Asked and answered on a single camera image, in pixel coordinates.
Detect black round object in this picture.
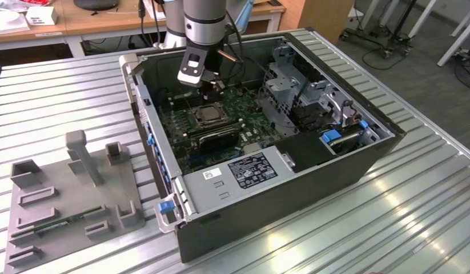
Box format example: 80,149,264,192
72,0,120,10

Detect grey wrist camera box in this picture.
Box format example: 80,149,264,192
176,50,213,87

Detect grey power supply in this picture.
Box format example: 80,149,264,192
180,146,296,215

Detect green installed RAM stick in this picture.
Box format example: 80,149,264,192
187,126,239,138

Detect black plastic shroud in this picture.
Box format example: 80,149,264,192
273,133,337,174

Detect white table frame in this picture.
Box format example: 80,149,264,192
407,0,438,38
435,0,470,67

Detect silver CPU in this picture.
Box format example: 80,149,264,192
199,107,224,122

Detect black PC case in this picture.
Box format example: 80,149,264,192
117,27,407,264

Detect white cardboard box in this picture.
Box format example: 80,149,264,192
24,6,58,26

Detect grey metal drive cage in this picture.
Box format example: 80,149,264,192
261,39,384,156

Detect green motherboard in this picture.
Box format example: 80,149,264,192
157,85,283,175

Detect black wheeled stand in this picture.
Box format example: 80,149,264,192
339,0,415,60

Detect black graphics card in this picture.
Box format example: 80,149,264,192
196,127,241,154

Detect grey parts rack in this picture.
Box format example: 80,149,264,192
4,130,146,273

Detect blue case latch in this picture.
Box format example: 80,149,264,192
156,200,175,215

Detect blue disk carrier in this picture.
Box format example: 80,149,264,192
317,128,364,156

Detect silver chipset heatsink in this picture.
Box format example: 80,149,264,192
241,142,265,155

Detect wooden desk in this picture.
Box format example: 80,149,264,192
0,0,287,52

